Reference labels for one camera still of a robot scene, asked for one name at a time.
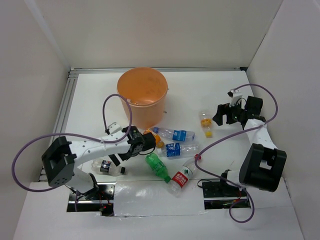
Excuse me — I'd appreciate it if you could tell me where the orange juice bottle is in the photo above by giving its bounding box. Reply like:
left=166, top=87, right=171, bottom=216
left=143, top=128, right=165, bottom=149

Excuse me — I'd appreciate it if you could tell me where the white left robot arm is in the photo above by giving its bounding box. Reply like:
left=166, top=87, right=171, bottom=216
left=41, top=122, right=156, bottom=200

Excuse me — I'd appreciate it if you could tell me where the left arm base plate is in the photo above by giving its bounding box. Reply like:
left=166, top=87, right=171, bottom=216
left=66, top=182, right=116, bottom=217

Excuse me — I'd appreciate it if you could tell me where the blue cap water bottle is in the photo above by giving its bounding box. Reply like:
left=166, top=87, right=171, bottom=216
left=152, top=127, right=195, bottom=143

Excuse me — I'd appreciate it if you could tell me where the red label water bottle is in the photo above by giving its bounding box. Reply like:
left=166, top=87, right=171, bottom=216
left=168, top=154, right=201, bottom=197

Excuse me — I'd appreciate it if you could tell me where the white cap blue label bottle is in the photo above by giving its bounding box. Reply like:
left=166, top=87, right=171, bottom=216
left=156, top=143, right=200, bottom=159

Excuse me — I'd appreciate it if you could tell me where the yellow cap clear bottle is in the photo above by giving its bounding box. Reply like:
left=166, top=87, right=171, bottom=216
left=199, top=110, right=213, bottom=138

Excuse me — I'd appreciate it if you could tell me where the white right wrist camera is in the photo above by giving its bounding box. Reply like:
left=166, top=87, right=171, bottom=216
left=227, top=89, right=243, bottom=107

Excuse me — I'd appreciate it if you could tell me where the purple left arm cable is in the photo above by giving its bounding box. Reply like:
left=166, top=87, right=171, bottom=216
left=11, top=93, right=133, bottom=213

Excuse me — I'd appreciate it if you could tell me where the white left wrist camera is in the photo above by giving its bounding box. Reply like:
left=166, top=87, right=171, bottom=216
left=105, top=122, right=122, bottom=135

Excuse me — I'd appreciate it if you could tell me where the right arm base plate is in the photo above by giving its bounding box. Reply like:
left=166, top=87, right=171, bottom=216
left=197, top=179, right=251, bottom=210

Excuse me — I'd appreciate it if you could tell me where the aluminium frame rail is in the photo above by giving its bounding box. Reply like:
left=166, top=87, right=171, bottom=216
left=53, top=67, right=252, bottom=174

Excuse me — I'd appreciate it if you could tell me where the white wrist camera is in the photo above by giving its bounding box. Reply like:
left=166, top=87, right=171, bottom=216
left=227, top=89, right=243, bottom=107
left=105, top=122, right=122, bottom=135

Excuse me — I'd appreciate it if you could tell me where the black label cola bottle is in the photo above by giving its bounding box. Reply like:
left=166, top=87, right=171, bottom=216
left=91, top=158, right=126, bottom=177

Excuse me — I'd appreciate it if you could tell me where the orange plastic bin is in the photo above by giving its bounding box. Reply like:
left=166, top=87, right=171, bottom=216
left=117, top=67, right=168, bottom=129

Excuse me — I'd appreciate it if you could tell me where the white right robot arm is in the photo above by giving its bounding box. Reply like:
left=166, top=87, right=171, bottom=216
left=212, top=93, right=287, bottom=192

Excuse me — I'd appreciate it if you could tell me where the green plastic bottle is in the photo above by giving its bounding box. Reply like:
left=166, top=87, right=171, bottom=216
left=145, top=153, right=171, bottom=183

